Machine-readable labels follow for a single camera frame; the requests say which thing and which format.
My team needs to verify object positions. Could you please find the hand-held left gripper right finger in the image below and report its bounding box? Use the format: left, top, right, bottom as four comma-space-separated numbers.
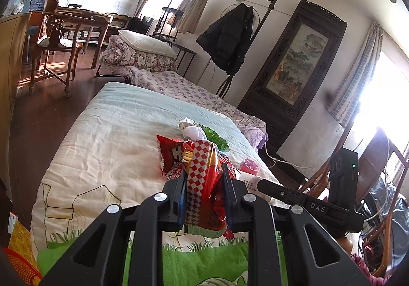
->
220, 163, 373, 286

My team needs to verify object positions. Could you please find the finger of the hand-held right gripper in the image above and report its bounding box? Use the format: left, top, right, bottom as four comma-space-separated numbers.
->
257, 179, 308, 207

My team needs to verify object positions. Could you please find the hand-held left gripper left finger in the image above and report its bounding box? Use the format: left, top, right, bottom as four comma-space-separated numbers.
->
40, 171, 189, 286

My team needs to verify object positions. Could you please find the red white checkered snack bag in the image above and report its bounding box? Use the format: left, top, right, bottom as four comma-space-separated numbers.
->
180, 139, 238, 240

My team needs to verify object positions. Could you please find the brown wooden chair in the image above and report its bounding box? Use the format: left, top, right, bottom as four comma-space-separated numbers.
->
299, 128, 409, 278

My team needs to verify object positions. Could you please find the red snack packet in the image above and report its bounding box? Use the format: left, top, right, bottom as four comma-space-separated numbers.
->
156, 135, 190, 182

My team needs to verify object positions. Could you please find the white leaning panel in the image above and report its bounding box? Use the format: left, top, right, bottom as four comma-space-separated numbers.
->
276, 110, 346, 169

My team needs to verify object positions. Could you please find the black plastic bag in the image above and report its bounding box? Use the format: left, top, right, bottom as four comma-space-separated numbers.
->
361, 174, 409, 274

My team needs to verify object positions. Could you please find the green white wrapper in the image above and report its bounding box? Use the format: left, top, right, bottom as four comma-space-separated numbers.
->
178, 117, 231, 153

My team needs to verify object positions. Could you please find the white crumpled tissue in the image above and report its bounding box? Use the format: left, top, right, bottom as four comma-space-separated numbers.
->
183, 125, 208, 142

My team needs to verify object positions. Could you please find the printed cartoon blanket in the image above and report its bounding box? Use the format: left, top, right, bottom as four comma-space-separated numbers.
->
30, 82, 288, 286

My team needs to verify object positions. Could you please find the purple floral bedsheet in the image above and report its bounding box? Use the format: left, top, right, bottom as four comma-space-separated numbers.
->
121, 66, 268, 150

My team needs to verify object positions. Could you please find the dark framed painting screen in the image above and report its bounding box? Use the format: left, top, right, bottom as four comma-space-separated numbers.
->
238, 0, 348, 159

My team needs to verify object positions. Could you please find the folded floral quilt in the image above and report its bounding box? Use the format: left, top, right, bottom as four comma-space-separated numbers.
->
98, 35, 178, 75

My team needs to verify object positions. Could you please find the black metal side table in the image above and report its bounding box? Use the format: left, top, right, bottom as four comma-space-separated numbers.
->
171, 43, 198, 78

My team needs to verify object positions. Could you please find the yellow patterned bag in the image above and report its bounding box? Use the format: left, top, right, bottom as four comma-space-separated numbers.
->
8, 220, 39, 271

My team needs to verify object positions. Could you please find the black jacket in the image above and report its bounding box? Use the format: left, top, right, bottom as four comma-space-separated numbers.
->
196, 3, 255, 76

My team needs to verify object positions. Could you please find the white pillow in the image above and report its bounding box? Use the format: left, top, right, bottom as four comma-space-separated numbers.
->
118, 29, 177, 57

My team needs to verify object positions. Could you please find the red plastic basket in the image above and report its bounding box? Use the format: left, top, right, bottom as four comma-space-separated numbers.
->
2, 248, 43, 286

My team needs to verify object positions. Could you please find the tall black stand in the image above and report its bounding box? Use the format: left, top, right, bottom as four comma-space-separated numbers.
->
153, 7, 180, 48

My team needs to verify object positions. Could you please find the metal coat rack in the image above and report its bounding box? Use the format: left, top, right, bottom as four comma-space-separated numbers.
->
195, 0, 286, 98

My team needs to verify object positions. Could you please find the beige hanging garment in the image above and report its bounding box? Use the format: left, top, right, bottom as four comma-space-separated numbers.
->
185, 0, 213, 33

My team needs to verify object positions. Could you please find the wooden table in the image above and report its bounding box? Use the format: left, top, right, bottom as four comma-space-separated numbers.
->
53, 7, 114, 70

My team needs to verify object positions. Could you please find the carved wooden chair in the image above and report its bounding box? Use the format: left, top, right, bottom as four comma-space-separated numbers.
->
28, 0, 96, 97

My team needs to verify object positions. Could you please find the wooden cabinet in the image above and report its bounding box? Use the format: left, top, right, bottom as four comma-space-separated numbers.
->
0, 11, 34, 133

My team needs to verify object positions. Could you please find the white cable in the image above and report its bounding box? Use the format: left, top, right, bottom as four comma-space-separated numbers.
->
262, 141, 330, 169

